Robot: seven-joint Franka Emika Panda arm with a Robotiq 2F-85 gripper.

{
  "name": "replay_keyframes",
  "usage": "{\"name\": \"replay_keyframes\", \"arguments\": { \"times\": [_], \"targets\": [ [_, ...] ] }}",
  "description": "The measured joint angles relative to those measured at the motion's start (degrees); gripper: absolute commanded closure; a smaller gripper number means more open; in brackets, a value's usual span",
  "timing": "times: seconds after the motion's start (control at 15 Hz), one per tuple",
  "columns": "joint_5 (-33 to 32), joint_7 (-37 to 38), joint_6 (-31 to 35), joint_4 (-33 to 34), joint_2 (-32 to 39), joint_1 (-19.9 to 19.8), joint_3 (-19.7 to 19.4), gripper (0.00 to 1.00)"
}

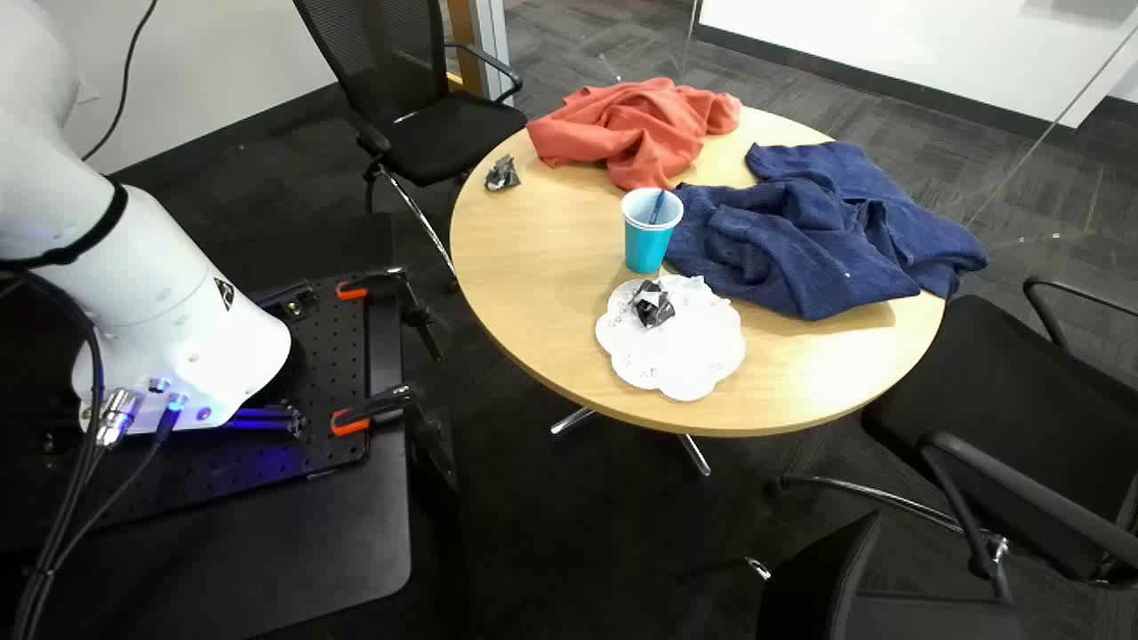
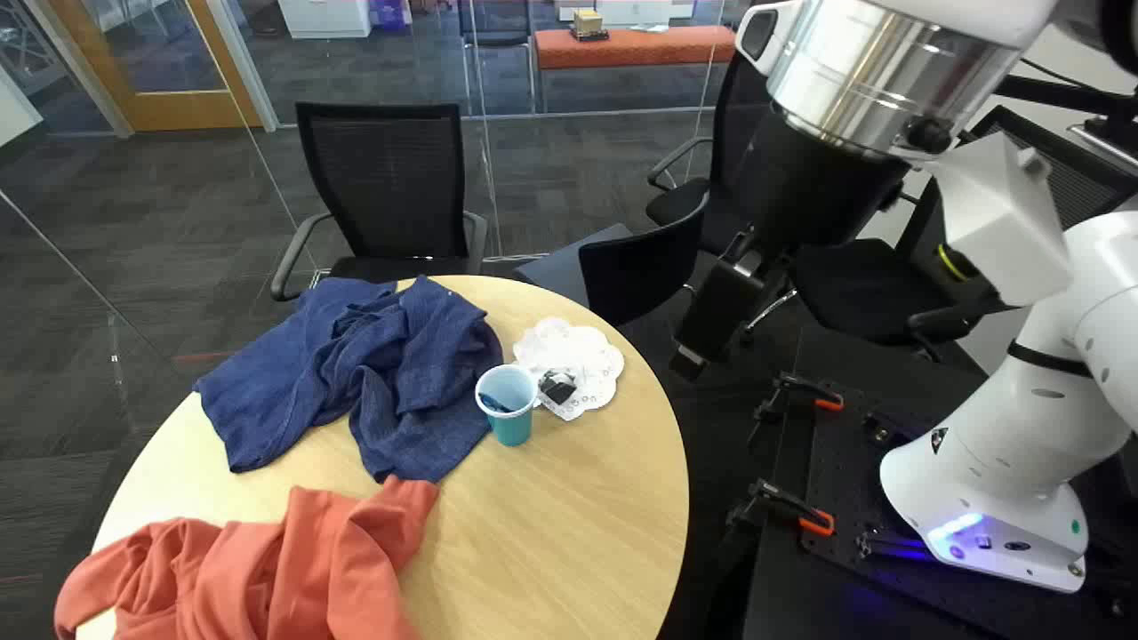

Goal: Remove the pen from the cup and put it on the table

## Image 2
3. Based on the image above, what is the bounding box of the lower black orange clamp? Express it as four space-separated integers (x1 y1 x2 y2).
725 479 834 541

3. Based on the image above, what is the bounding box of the black orange clamp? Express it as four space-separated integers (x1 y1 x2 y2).
752 375 846 427
725 479 834 541

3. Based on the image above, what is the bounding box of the black office chair right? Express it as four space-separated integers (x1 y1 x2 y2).
790 108 1138 346

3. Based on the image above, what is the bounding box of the orange bench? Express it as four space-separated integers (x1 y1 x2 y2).
533 24 732 71

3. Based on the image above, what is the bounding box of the white flower-shaped plate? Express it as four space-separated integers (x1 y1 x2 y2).
513 316 626 422

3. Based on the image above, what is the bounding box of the small black object on plate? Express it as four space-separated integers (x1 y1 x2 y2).
540 369 577 402

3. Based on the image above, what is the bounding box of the black mesh office chair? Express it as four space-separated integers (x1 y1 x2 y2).
271 103 487 301

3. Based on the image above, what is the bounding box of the teal plastic cup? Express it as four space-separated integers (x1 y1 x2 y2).
473 364 538 449

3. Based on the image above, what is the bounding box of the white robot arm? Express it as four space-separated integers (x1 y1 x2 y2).
732 0 1138 593

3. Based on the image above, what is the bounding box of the black chair at back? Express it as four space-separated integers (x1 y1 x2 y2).
578 58 769 325

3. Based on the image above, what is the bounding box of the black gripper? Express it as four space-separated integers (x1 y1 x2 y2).
672 108 907 376

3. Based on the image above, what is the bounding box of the small object on bench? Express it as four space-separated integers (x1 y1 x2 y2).
569 7 607 44

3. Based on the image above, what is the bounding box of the orange cloth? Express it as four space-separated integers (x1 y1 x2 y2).
52 477 436 640

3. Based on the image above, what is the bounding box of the wooden door frame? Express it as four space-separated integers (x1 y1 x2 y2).
42 0 277 137

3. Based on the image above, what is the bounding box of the upper black orange clamp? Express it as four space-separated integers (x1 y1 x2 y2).
752 375 846 427

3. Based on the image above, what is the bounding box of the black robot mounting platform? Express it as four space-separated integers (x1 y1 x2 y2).
741 325 1138 640

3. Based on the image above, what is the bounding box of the dark pen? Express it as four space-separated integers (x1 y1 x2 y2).
475 390 514 413

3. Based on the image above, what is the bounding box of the blue cloth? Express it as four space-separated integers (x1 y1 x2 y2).
194 279 502 479

